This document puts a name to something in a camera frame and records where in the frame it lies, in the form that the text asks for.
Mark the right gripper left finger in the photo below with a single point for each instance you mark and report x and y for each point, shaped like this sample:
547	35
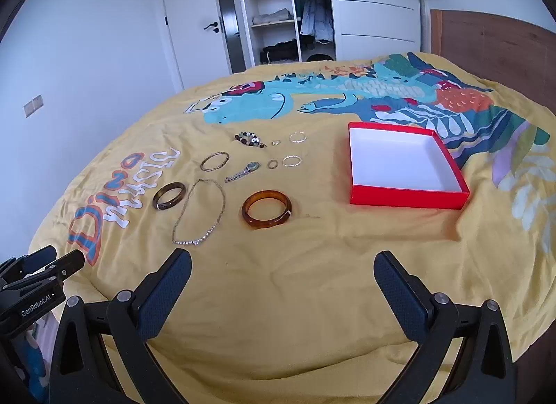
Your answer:
81	370

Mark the white open wardrobe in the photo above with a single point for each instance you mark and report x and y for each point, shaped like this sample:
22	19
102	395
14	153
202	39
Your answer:
363	29

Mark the wall switch plate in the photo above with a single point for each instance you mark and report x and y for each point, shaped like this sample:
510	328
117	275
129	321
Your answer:
33	105

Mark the hanging jackets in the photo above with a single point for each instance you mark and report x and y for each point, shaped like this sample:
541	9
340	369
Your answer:
316	19

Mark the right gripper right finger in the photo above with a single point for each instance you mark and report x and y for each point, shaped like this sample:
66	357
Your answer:
483	371

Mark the silver wristwatch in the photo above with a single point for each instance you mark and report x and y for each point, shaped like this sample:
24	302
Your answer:
249	168

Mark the silver twisted hoop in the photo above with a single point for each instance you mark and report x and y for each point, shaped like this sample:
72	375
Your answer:
292	161
297	137

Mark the amber bangle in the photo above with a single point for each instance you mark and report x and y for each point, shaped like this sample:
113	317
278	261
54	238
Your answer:
266	209

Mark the folded beige clothes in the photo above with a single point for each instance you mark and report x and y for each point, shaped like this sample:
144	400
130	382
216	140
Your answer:
278	16

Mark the folded black clothes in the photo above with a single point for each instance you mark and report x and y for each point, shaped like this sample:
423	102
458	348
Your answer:
286	51

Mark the white room door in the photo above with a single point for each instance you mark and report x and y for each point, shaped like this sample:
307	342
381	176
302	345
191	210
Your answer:
198	41

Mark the yellow dinosaur bedspread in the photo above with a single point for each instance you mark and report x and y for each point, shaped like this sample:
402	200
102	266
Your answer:
293	314

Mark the wooden headboard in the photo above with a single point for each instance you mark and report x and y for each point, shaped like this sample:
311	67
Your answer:
512	52

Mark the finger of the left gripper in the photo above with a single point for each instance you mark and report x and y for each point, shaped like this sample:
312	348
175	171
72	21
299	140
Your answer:
15	269
57	271

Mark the thin gold bangle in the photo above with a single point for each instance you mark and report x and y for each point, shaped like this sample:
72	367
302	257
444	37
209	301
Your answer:
214	162

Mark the red jewelry box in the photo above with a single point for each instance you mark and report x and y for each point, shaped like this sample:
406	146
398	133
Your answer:
403	166

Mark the small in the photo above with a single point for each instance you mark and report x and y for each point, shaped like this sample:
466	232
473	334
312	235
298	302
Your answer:
273	164

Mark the dark brown bangle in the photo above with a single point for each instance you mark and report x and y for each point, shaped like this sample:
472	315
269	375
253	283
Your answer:
169	195

